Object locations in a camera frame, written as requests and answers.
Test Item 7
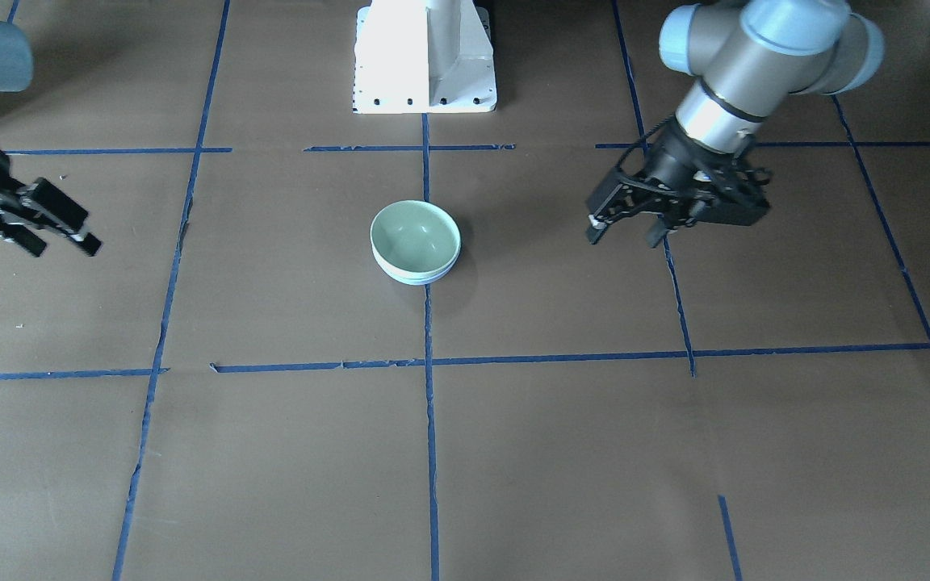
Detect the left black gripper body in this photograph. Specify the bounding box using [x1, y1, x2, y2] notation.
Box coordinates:
[634, 121, 748, 214]

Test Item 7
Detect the green bowl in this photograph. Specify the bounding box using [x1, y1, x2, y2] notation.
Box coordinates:
[370, 201, 462, 272]

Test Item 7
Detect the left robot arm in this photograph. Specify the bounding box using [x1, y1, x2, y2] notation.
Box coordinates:
[586, 1, 885, 247]

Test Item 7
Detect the white pole with base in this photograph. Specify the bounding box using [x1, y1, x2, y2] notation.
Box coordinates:
[352, 1, 498, 115]

